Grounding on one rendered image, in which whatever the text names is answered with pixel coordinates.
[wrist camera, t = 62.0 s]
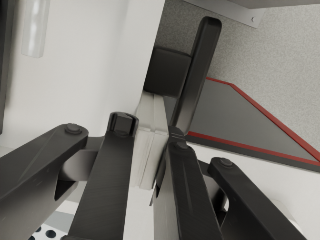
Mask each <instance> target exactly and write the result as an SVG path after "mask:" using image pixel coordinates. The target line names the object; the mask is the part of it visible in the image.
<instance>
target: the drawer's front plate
mask: <svg viewBox="0 0 320 240"><path fill-rule="evenodd" d="M164 2H165V0H128V4H127V8H126V13H125V17H124V22H123V26H122V31H121V35H120V41H119V46H118V50H117V55H116V59H115V64H114V68H113V73H112V77H111V82H110V88H109V92H108V96H107V101H106V106H105V110H104V115H103V119H102V124H101V128H100V134H99V137H100V136H104V135H105V133H106V129H107V125H108V121H109V117H110V114H111V113H112V112H115V111H120V112H125V113H129V114H131V115H134V116H136V113H137V109H138V105H139V101H140V97H141V93H142V89H143V85H144V81H145V78H146V74H147V70H148V66H149V62H150V58H151V54H152V50H153V46H154V42H155V38H156V34H157V30H158V27H159V23H160V18H161V14H162V10H163V6H164Z"/></svg>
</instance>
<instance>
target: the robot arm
mask: <svg viewBox="0 0 320 240"><path fill-rule="evenodd" d="M88 135H89V131H88V130H87V129H86V128H85V127H83V126H80V125H77V124H75V123H73V124H72V123H67V124H61V125H59V126H57V127H55V128H53V129H51V130H49V131H47V132H45V133H44V134H42V135H40V136H38V137H36V138H35V139H33V140H31V141H29V142H27V143H26V144H24V145H22V146H20V147H18V148H17V149H15V150H13V151H11V152H9V153H8V154H6V155H4V156H2V157H0V240H28V239H29V238H30V237H31V236H32V234H33V233H34V232H35V231H36V230H37V229H38V228H39V227H40V226H41V225H42V224H43V223H44V222H45V221H46V220H47V219H48V217H49V216H50V215H51V214H52V213H53V212H54V211H55V210H56V209H57V208H58V207H59V206H60V205H61V204H62V203H63V202H64V200H66V198H67V197H68V196H70V194H72V192H73V191H74V190H75V189H76V188H77V186H78V184H79V181H87V184H86V186H85V189H84V192H83V194H82V197H81V199H80V202H79V205H78V207H77V210H76V213H75V216H74V218H73V221H72V224H71V226H70V229H69V232H68V235H64V236H63V238H62V240H123V234H124V226H125V218H126V209H127V201H128V193H129V187H135V186H139V189H143V190H149V191H150V190H151V189H153V187H154V184H155V181H156V185H155V188H154V191H153V195H152V197H151V201H150V205H149V206H152V204H153V220H154V240H307V239H306V238H305V237H304V235H303V234H302V233H301V232H300V231H299V230H298V229H297V228H296V227H295V226H294V225H293V224H292V223H291V222H290V221H289V220H288V219H287V217H286V216H285V215H284V214H283V213H282V212H281V211H280V210H279V209H278V208H277V207H276V206H275V205H274V204H273V203H272V202H271V201H270V200H269V198H268V197H267V196H266V195H265V194H264V193H263V192H262V191H261V190H260V189H259V188H258V187H257V186H256V185H255V184H254V183H253V182H252V181H251V179H250V178H249V177H248V176H247V175H246V174H245V173H244V172H243V171H242V170H241V169H240V168H239V167H238V166H237V165H236V164H235V163H234V162H232V161H230V160H229V159H226V158H224V157H222V158H221V157H213V158H211V161H210V163H209V164H208V163H206V162H203V161H201V160H199V159H197V156H196V153H195V150H194V149H193V148H192V147H191V146H189V145H187V143H186V140H185V137H184V133H183V131H182V130H181V129H180V128H177V127H173V126H169V125H167V119H166V113H165V107H164V100H163V96H161V95H158V94H154V93H150V92H146V91H144V90H142V93H141V97H140V101H139V105H138V109H137V113H136V116H134V115H131V114H129V113H125V112H120V111H115V112H112V113H111V114H110V117H109V121H108V125H107V129H106V133H105V135H104V136H100V137H89V136H88ZM227 199H228V200H229V207H228V211H226V209H225V208H224V207H225V204H226V202H227Z"/></svg>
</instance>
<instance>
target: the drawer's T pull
mask: <svg viewBox="0 0 320 240"><path fill-rule="evenodd" d="M221 29H222V23H221V21H220V20H219V19H216V18H213V17H209V16H205V17H203V18H202V20H201V21H200V24H199V27H198V30H197V34H196V37H195V40H194V43H193V47H192V50H191V53H190V55H189V54H187V53H184V52H181V51H177V50H173V49H169V48H165V47H162V46H158V45H155V46H153V50H152V54H151V58H150V62H149V66H148V70H147V74H146V78H145V81H144V85H143V90H144V91H146V92H150V93H154V94H158V95H161V96H165V97H169V98H173V99H177V101H176V104H175V107H174V111H173V114H172V117H171V120H170V126H173V127H177V128H180V129H181V130H182V131H183V133H184V136H185V135H187V134H188V132H189V129H190V126H191V122H192V119H193V116H194V113H195V110H196V107H197V104H198V101H199V98H200V95H201V92H202V88H203V85H204V82H205V79H206V77H207V73H208V70H209V67H210V64H211V61H212V57H213V54H214V51H215V49H216V46H217V43H218V39H219V36H220V33H221Z"/></svg>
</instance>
